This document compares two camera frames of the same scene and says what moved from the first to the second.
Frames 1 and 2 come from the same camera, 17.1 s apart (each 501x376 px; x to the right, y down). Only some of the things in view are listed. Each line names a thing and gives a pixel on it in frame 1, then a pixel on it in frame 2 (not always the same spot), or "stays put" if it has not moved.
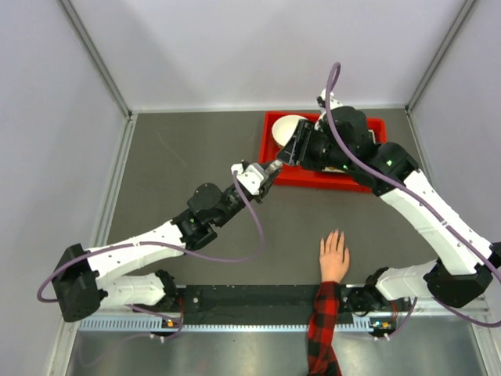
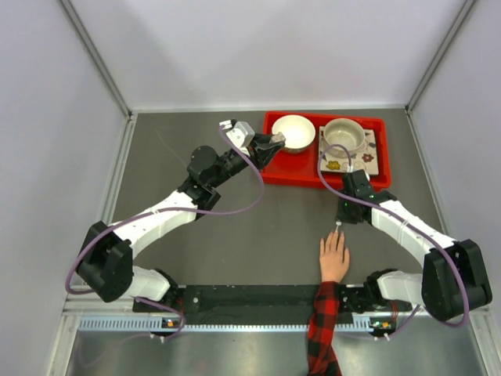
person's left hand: x=333 y=256 stays put
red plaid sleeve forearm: x=322 y=359 stays put
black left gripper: x=265 y=189 -> x=261 y=150
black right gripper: x=294 y=153 -> x=343 y=216
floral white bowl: x=284 y=128 stays put
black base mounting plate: x=256 y=305 stays put
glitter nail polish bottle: x=273 y=167 -> x=277 y=138
